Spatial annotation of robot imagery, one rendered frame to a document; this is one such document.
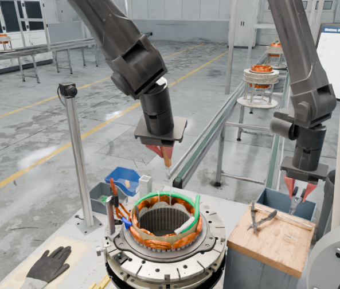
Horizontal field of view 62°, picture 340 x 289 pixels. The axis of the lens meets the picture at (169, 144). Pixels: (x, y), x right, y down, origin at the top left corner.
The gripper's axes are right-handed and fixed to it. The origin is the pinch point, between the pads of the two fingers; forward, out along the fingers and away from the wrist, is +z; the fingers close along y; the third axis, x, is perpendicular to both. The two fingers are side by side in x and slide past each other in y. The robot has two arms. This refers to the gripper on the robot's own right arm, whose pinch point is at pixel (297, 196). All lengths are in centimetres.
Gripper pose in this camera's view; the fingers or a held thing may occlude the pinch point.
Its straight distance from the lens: 81.2
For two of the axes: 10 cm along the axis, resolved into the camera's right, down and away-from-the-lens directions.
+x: -5.3, 3.5, -7.7
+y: -8.5, -2.2, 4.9
